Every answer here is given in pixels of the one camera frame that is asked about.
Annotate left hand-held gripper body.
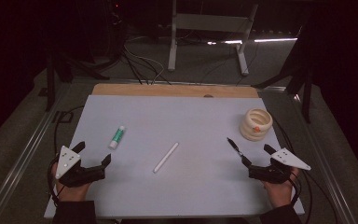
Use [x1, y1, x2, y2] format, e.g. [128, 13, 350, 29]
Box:
[55, 145, 106, 189]

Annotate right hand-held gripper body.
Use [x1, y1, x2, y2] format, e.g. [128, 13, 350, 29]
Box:
[248, 147, 311, 185]

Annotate black pen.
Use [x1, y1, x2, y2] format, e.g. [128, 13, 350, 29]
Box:
[227, 137, 246, 159]

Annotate cream ribbed pen holder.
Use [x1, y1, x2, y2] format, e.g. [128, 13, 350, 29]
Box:
[239, 107, 274, 143]

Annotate green glue stick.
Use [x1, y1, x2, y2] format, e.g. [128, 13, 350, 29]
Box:
[107, 125, 127, 150]

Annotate white pen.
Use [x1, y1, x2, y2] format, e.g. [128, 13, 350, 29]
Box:
[153, 142, 180, 174]

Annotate person's left hand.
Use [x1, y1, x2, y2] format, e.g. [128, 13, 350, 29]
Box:
[49, 162, 91, 203]

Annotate person's right hand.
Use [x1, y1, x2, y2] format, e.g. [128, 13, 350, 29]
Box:
[262, 167, 300, 209]

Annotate black tripod stand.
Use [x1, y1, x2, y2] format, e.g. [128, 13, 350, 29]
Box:
[251, 31, 313, 124]
[45, 46, 110, 112]

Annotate pale grey table mat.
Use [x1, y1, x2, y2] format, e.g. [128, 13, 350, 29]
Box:
[43, 94, 306, 219]

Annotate white metal stand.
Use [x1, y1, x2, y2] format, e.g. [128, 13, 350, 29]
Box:
[167, 0, 259, 77]

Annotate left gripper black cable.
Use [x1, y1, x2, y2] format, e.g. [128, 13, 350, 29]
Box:
[46, 105, 85, 208]

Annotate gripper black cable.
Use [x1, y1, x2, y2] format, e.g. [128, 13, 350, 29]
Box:
[46, 105, 85, 208]
[272, 119, 339, 224]

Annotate aluminium floor rail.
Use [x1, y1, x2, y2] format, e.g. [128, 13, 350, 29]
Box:
[292, 92, 358, 224]
[0, 83, 73, 224]

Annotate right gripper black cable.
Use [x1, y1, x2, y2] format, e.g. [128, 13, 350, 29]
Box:
[272, 119, 339, 224]

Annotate black floor cable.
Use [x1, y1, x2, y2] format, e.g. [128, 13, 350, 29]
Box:
[121, 50, 172, 86]

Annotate white floor cable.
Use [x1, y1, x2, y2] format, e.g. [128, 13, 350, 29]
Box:
[124, 35, 166, 85]

